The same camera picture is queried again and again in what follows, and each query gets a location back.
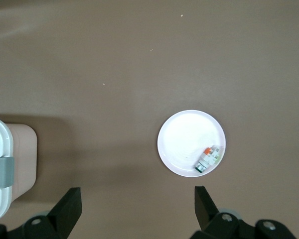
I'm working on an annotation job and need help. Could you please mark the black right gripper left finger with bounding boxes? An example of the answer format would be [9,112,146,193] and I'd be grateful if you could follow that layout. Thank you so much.
[21,187,83,239]

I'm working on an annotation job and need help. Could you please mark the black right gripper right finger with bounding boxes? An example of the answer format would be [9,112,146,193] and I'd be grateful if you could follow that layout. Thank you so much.
[190,185,255,239]

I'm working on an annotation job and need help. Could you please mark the white lidded storage box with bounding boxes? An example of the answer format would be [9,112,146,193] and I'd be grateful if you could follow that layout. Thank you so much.
[0,116,38,223]

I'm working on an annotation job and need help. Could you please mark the pink round plate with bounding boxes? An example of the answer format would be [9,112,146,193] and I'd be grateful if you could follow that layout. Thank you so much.
[156,110,227,178]

